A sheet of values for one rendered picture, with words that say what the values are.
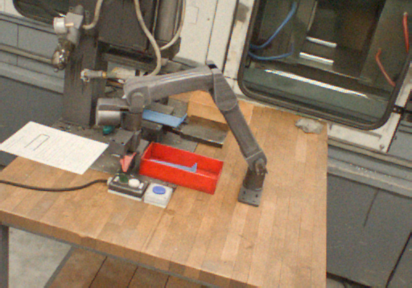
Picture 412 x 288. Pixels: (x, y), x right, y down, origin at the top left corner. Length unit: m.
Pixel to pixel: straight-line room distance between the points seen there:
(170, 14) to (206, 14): 0.68
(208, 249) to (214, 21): 1.20
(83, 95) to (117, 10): 0.33
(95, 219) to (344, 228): 1.48
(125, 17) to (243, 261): 0.84
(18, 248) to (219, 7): 1.49
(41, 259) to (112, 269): 0.47
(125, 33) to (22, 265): 1.35
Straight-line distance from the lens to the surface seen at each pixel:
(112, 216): 1.52
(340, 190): 2.56
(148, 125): 1.81
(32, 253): 2.73
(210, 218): 1.57
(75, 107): 1.91
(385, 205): 2.60
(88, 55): 1.82
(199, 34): 2.40
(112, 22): 1.75
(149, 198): 1.57
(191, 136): 1.93
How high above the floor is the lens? 1.83
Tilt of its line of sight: 28 degrees down
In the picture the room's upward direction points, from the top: 12 degrees clockwise
